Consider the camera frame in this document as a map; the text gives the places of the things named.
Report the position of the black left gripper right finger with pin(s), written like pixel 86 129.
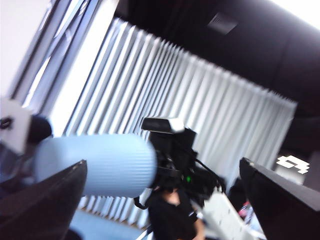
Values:
pixel 287 212

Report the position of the window with pale frame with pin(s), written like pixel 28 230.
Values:
pixel 62 37

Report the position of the blue ribbed cup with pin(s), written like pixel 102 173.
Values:
pixel 112 162

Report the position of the person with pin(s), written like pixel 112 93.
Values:
pixel 172 217

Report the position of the ceiling air vent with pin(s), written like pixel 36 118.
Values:
pixel 222 23

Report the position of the white pleated curtain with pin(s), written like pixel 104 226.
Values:
pixel 200 100

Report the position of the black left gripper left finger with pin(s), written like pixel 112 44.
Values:
pixel 37 212

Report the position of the pale grey right wrist camera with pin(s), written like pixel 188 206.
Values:
pixel 165 124

